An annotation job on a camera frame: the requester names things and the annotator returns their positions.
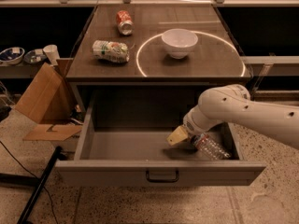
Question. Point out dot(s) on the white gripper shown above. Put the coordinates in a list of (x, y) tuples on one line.
[(192, 125)]

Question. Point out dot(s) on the clear plastic water bottle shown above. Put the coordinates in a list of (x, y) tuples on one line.
[(208, 146)]

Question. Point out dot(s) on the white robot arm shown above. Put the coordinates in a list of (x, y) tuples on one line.
[(232, 104)]

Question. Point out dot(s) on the grey open top drawer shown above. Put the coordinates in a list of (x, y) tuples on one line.
[(124, 136)]

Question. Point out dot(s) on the grey cabinet counter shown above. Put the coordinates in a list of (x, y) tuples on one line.
[(215, 61)]

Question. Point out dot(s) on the white ceramic bowl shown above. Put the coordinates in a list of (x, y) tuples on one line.
[(179, 43)]

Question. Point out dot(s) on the crushed green white can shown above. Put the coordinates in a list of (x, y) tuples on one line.
[(115, 52)]

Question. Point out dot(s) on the red soda can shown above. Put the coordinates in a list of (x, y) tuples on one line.
[(124, 22)]

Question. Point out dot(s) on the brown cardboard box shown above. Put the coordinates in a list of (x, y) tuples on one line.
[(48, 103)]

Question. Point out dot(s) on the black metal stand leg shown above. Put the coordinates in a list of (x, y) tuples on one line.
[(37, 183)]

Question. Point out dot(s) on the white paper cup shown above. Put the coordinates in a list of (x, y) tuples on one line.
[(52, 53)]

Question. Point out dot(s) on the small blue dish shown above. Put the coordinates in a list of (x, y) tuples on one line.
[(35, 56)]

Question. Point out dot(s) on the blue white bowl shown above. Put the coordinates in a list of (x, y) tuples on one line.
[(12, 56)]

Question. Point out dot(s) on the black drawer handle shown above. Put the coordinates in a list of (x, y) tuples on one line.
[(162, 177)]

